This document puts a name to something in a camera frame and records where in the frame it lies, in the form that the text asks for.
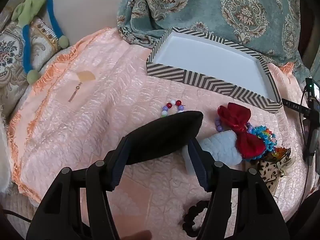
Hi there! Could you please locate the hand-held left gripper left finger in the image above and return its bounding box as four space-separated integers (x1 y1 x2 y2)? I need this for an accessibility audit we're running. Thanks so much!
26 136 130 240

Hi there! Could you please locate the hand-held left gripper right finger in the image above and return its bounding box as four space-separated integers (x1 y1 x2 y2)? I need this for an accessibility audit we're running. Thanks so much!
187 138 290 240

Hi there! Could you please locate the light blue fluffy scrunchie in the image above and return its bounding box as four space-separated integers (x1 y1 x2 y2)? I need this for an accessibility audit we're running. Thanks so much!
182 131 244 175

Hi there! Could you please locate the black scrunchie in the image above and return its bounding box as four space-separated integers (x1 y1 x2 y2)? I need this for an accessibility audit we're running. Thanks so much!
182 200 213 238

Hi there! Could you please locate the black fabric headband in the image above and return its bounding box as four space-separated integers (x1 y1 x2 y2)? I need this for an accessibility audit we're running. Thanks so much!
125 110 204 165

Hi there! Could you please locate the blue beaded flower bracelet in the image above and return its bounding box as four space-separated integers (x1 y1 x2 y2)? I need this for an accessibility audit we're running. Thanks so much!
246 126 278 159

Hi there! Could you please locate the red satin bow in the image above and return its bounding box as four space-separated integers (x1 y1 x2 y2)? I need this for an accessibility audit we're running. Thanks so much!
217 102 266 159

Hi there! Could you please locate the leopard print hair clip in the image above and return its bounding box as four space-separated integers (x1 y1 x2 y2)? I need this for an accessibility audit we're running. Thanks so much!
256 147 297 198

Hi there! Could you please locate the striped cardboard box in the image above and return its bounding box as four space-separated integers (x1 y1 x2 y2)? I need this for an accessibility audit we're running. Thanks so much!
146 27 283 113

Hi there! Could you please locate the pink quilted blanket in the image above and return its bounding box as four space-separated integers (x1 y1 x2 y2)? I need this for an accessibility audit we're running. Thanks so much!
6 27 313 240

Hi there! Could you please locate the white quilted bedsheet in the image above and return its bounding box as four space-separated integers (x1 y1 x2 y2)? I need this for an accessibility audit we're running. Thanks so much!
0 187 43 240

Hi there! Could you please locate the teal damask blanket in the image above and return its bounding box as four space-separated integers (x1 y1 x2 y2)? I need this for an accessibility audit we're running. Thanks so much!
116 0 310 80

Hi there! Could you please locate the floral patterned pillow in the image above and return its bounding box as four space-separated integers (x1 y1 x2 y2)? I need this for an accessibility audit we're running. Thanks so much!
0 16 60 115

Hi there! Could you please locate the beige upholstered headboard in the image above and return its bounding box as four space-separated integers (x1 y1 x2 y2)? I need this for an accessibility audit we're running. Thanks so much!
32 0 135 55

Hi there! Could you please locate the green and blue plush toy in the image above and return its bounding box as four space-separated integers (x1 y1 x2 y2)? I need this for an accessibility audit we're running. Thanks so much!
11 0 69 84

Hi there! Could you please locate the rainbow crystal bead bracelet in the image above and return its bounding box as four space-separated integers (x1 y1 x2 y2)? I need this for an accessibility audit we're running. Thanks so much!
271 147 288 159

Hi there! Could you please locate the black cable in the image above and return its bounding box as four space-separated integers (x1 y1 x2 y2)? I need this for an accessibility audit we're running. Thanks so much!
4 210 34 223
299 87 315 205

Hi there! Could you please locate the red white purple bead bracelet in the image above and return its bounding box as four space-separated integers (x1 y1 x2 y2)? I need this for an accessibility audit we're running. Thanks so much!
161 100 185 118

